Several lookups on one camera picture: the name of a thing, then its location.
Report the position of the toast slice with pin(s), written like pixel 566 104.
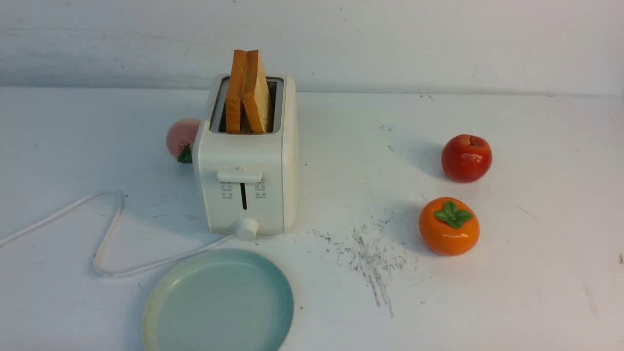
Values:
pixel 256 95
pixel 233 102

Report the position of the white two-slot toaster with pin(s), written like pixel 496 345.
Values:
pixel 248 183

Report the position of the pink peach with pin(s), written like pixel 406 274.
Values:
pixel 180 139

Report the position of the orange persimmon with green leaf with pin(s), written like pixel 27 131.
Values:
pixel 449 227

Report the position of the light green round plate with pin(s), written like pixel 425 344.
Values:
pixel 221 300

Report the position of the red apple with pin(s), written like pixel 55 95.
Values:
pixel 466 158

